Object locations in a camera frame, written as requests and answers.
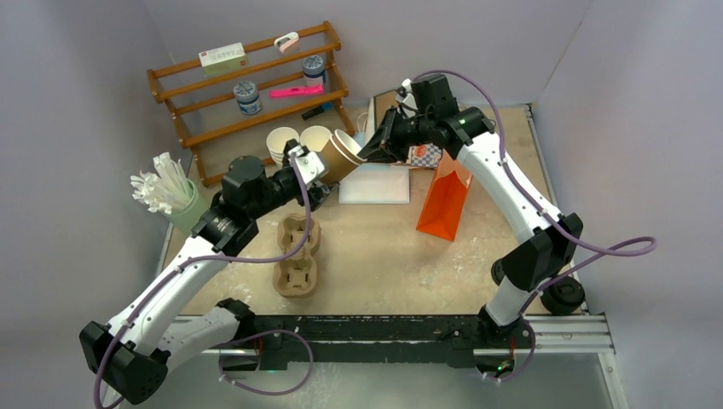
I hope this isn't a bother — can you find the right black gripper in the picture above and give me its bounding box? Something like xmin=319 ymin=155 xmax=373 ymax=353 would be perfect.
xmin=357 ymin=106 xmax=435 ymax=165

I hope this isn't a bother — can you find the brown paper cup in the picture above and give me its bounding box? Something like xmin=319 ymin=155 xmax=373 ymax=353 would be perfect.
xmin=320 ymin=140 xmax=360 ymax=185
xmin=330 ymin=129 xmax=366 ymax=165

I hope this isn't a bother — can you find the orange paper bag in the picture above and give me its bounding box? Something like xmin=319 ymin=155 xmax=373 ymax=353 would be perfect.
xmin=416 ymin=152 xmax=473 ymax=241

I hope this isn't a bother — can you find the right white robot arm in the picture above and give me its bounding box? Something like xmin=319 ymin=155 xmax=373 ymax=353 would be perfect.
xmin=360 ymin=72 xmax=583 ymax=347

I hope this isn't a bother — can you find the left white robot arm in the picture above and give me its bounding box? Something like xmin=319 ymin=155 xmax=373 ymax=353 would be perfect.
xmin=79 ymin=147 xmax=329 ymax=408

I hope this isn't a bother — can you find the left white cup stack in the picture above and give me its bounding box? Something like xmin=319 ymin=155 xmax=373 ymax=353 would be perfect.
xmin=266 ymin=127 xmax=299 ymax=167

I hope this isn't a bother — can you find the white cup stack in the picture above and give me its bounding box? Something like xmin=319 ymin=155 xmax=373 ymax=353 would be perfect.
xmin=299 ymin=125 xmax=333 ymax=152
xmin=266 ymin=127 xmax=299 ymax=167

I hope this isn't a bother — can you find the blue checkered paper bag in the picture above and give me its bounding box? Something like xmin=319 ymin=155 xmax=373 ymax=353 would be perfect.
xmin=408 ymin=144 xmax=443 ymax=169

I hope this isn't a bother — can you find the green paper bag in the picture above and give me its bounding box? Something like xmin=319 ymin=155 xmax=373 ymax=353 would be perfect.
xmin=369 ymin=89 xmax=398 ymax=126

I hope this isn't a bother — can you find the right white cup stack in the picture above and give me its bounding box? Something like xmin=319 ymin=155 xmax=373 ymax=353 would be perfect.
xmin=299 ymin=125 xmax=333 ymax=152

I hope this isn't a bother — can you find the black blue marker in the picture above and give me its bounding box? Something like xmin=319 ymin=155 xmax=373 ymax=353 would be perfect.
xmin=301 ymin=102 xmax=333 ymax=121

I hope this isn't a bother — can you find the pink marker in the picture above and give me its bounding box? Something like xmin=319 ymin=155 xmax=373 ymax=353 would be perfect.
xmin=269 ymin=84 xmax=325 ymax=99

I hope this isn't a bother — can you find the wooden shelf rack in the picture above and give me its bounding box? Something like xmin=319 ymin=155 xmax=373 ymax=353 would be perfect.
xmin=147 ymin=21 xmax=356 ymax=187

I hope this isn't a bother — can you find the pulp cup carrier tray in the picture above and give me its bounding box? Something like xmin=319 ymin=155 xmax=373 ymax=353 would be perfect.
xmin=272 ymin=213 xmax=321 ymax=298

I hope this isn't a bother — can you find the blue white jar left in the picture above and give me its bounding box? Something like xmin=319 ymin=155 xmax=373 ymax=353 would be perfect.
xmin=233 ymin=81 xmax=263 ymax=115

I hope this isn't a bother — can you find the blue white jar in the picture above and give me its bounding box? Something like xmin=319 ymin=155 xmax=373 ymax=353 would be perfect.
xmin=302 ymin=55 xmax=327 ymax=87
xmin=233 ymin=81 xmax=263 ymax=115

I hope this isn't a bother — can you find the green straw holder cup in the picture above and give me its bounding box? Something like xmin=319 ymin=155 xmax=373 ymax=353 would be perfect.
xmin=165 ymin=180 xmax=211 ymax=237

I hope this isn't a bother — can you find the blue white jar right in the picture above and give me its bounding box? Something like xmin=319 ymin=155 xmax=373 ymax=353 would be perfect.
xmin=302 ymin=55 xmax=327 ymax=87

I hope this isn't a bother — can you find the white green box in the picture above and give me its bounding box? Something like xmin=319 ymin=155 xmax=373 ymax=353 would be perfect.
xmin=198 ymin=43 xmax=248 ymax=78

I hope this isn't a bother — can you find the white pink clip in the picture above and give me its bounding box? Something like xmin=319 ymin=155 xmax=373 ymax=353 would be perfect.
xmin=274 ymin=32 xmax=300 ymax=55

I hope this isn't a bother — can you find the black cup lid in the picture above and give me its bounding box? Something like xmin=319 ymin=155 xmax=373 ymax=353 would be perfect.
xmin=490 ymin=259 xmax=505 ymax=285

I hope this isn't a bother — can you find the black lid stack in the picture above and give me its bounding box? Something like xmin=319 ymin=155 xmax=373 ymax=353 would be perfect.
xmin=541 ymin=276 xmax=586 ymax=316

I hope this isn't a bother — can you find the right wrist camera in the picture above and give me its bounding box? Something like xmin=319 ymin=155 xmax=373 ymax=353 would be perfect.
xmin=396 ymin=78 xmax=418 ymax=116

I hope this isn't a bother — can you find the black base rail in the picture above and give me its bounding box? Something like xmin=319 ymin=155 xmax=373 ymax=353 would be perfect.
xmin=119 ymin=313 xmax=616 ymax=374

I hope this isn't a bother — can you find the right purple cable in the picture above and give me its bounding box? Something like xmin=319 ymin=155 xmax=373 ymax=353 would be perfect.
xmin=412 ymin=70 xmax=658 ymax=385

